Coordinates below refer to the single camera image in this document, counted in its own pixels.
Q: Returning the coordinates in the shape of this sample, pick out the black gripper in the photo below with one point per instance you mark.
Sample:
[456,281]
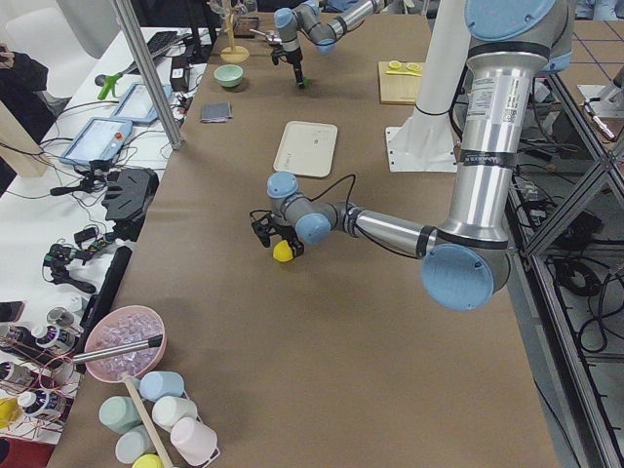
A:
[284,233]
[296,63]

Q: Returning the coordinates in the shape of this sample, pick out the yellow lemon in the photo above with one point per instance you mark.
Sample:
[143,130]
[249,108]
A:
[283,252]

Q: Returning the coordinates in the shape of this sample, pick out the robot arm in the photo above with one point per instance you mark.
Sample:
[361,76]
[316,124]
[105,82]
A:
[306,18]
[468,116]

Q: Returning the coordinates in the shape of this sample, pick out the white rabbit tray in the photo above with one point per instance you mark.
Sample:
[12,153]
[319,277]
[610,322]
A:
[306,149]

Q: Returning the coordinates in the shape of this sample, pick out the metal scoop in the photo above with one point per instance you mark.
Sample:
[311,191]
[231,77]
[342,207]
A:
[272,37]

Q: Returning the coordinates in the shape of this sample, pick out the wooden mug tree stand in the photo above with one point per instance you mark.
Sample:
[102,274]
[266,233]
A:
[233,53]

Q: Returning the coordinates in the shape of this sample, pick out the mint green bowl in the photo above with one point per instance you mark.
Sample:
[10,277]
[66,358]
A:
[229,75]

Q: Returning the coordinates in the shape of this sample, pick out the yellow plastic knife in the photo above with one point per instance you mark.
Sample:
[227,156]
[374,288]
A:
[402,73]

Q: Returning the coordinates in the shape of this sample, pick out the grey folded cloth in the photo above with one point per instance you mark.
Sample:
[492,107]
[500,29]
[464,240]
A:
[219,112]

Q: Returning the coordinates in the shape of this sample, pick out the wooden cutting board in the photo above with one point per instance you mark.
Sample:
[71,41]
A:
[398,89]

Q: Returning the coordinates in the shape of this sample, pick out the black keyboard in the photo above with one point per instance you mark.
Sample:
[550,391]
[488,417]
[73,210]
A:
[161,42]

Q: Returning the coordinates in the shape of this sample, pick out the teach pendant tablet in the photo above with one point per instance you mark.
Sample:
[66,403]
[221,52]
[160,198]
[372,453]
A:
[101,139]
[136,105]

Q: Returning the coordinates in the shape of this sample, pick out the pink bowl with ice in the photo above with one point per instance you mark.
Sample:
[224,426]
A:
[129,341]

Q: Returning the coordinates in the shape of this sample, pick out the blue cup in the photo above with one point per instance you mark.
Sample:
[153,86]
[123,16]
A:
[157,384]

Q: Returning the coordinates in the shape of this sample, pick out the white cup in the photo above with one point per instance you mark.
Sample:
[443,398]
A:
[169,410]

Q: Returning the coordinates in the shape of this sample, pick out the pink cup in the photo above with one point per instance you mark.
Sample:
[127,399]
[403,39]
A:
[195,442]

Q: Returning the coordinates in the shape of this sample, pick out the green cup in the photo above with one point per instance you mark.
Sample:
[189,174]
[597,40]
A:
[119,414]

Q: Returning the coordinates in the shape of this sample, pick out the grey-blue cup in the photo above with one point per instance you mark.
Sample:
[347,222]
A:
[133,444]

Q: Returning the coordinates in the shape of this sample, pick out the yellow cup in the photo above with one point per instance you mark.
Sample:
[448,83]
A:
[149,460]

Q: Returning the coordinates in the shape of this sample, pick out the aluminium frame post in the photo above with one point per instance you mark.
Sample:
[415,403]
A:
[128,22]

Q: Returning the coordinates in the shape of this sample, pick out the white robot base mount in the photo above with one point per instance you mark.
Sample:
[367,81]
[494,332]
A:
[425,141]

